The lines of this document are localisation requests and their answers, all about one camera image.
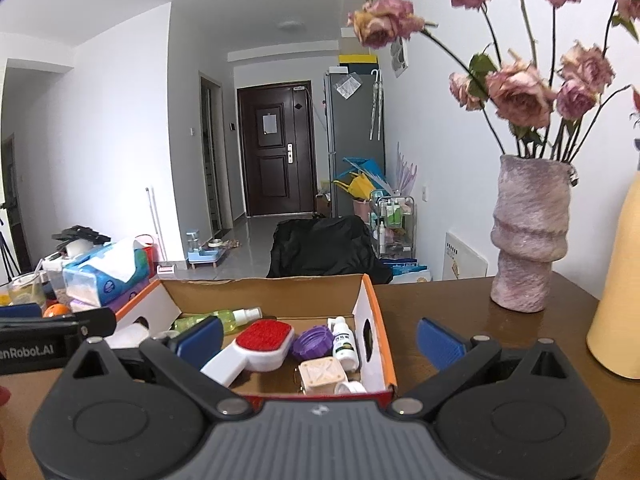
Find small white green-labelled bottle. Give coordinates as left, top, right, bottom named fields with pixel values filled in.
left=327, top=316, right=361, bottom=373

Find red plastic basin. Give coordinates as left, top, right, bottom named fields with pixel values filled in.
left=135, top=232, right=157, bottom=278

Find black backpack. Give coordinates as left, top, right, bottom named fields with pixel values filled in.
left=266, top=215, right=393, bottom=285

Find purple decorative feathers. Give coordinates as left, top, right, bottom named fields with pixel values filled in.
left=395, top=142, right=418, bottom=196

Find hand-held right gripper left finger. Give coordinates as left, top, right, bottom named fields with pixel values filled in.
left=72, top=315, right=253, bottom=417

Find white pet food bag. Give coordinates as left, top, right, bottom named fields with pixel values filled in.
left=390, top=258, right=432, bottom=283

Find blue tissue pack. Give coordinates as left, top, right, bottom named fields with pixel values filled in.
left=62, top=237, right=151, bottom=306

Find metal storage cart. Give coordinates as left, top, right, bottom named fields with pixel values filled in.
left=370, top=195, right=417, bottom=261

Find beige square container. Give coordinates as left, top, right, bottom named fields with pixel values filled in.
left=298, top=357, right=348, bottom=397

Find dried pink rose bouquet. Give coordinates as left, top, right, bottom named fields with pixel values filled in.
left=346, top=0, right=640, bottom=161

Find white-lidded food container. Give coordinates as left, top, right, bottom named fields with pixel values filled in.
left=42, top=255, right=76, bottom=301

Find white mop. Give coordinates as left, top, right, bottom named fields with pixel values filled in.
left=145, top=187, right=176, bottom=276

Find green spray bottle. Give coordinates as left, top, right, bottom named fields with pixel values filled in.
left=172, top=306, right=263, bottom=337

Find white flat board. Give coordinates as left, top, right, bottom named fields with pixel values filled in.
left=442, top=231, right=489, bottom=281

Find dark brown door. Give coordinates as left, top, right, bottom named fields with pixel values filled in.
left=236, top=80, right=317, bottom=218

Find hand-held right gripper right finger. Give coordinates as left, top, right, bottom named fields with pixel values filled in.
left=390, top=316, right=571, bottom=417

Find red and white lint brush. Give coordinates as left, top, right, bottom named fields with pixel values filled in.
left=200, top=320, right=295, bottom=388

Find black tripod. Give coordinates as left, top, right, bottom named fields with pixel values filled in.
left=0, top=202, right=16, bottom=281

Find tall yellow vase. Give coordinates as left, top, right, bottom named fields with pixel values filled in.
left=586, top=170, right=640, bottom=380

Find clear folded umbrella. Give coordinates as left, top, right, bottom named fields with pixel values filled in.
left=369, top=70, right=383, bottom=141

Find grey refrigerator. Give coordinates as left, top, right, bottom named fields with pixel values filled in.
left=324, top=67, right=386, bottom=221

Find orange-edged cardboard box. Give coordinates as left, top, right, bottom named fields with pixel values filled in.
left=116, top=274, right=398, bottom=397

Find purple ribbed lid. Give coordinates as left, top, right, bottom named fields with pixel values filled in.
left=291, top=326, right=334, bottom=362

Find paper sheet on refrigerator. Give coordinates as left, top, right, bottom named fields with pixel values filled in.
left=334, top=75, right=362, bottom=99

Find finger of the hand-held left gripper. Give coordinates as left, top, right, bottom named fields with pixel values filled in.
left=0, top=302, right=118, bottom=339

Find white electrical panel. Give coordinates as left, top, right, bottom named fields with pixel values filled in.
left=390, top=40, right=410, bottom=78

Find blue pet water dispenser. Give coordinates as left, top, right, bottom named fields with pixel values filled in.
left=186, top=231, right=223, bottom=264

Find purple tissue pack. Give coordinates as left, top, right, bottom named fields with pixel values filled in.
left=70, top=280, right=151, bottom=313

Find clear drinking glass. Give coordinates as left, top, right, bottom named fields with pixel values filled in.
left=7, top=271, right=47, bottom=307

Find pink textured vase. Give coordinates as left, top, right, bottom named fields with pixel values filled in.
left=490, top=154, right=572, bottom=313

